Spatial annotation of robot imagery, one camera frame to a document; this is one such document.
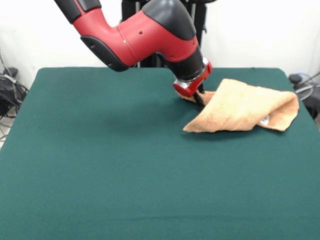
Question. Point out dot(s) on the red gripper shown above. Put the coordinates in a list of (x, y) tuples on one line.
[(193, 85)]

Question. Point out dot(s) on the orange terry towel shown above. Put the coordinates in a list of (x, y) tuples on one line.
[(240, 107)]

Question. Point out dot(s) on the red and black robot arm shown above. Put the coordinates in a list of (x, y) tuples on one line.
[(150, 37)]

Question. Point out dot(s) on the dark green table cloth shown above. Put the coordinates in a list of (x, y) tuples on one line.
[(100, 162)]

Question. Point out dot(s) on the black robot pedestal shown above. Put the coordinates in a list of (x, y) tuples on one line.
[(200, 22)]

